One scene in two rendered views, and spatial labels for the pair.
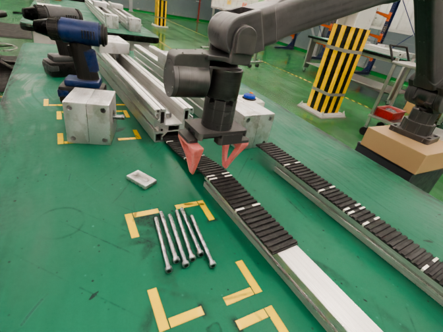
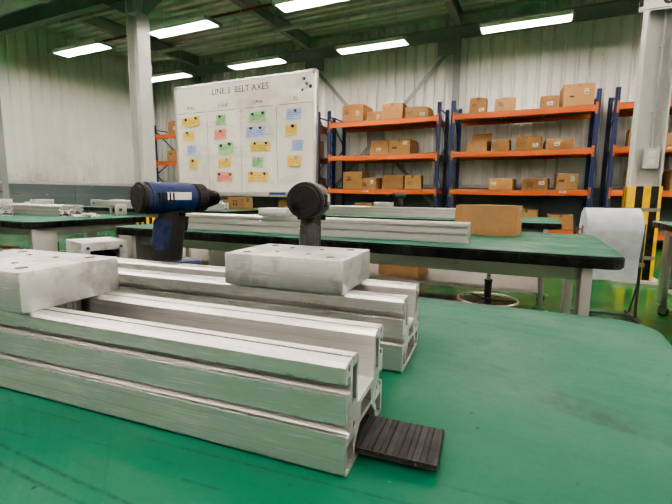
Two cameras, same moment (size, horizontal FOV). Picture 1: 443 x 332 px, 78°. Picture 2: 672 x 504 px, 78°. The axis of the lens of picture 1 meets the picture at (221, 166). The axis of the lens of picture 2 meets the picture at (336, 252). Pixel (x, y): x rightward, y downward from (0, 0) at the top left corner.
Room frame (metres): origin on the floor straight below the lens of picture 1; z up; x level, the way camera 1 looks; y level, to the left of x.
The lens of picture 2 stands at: (1.63, 0.28, 0.98)
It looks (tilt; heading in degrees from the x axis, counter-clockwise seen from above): 8 degrees down; 148
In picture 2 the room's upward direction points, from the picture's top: 1 degrees clockwise
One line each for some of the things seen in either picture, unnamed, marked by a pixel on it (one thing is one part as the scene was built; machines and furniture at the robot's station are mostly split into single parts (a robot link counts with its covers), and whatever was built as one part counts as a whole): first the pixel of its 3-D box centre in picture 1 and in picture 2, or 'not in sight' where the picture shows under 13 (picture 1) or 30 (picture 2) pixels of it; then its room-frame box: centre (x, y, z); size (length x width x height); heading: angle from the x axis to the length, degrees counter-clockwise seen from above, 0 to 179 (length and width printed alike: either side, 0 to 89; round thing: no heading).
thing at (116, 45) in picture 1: (109, 47); (300, 275); (1.14, 0.53, 0.87); 0.16 x 0.11 x 0.07; 37
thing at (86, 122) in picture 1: (98, 116); (91, 261); (0.58, 0.30, 0.83); 0.11 x 0.10 x 0.10; 106
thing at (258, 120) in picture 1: (249, 124); not in sight; (0.71, -0.05, 0.83); 0.12 x 0.09 x 0.10; 127
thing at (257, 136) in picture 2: not in sight; (244, 193); (-2.02, 1.58, 0.97); 1.50 x 0.50 x 1.95; 33
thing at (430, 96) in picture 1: (430, 99); not in sight; (0.83, -0.55, 0.96); 0.09 x 0.05 x 0.10; 122
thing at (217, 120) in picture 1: (217, 115); not in sight; (0.47, 0.02, 0.92); 0.10 x 0.07 x 0.07; 127
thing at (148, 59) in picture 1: (178, 78); (29, 330); (1.05, 0.23, 0.82); 0.80 x 0.10 x 0.09; 37
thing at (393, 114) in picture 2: not in sight; (385, 170); (-6.67, 6.86, 1.58); 2.83 x 0.98 x 3.15; 33
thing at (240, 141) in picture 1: (223, 148); not in sight; (0.49, 0.00, 0.85); 0.07 x 0.07 x 0.09; 37
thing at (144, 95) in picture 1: (127, 78); (155, 294); (0.94, 0.38, 0.82); 0.80 x 0.10 x 0.09; 37
